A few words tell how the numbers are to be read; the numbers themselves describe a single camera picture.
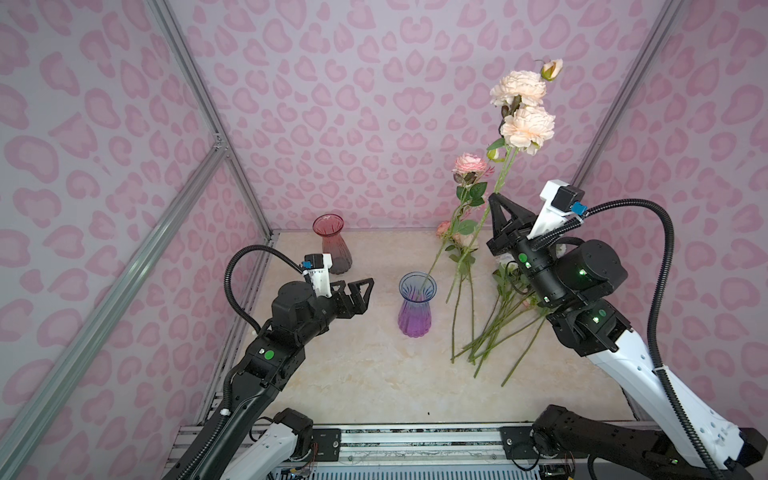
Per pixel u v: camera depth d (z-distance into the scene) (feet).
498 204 1.68
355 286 1.95
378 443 2.46
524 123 1.41
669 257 1.40
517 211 1.63
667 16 2.27
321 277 1.97
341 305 1.94
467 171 2.14
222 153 2.94
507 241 1.58
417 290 2.70
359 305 1.98
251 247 1.64
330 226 3.21
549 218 1.44
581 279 1.27
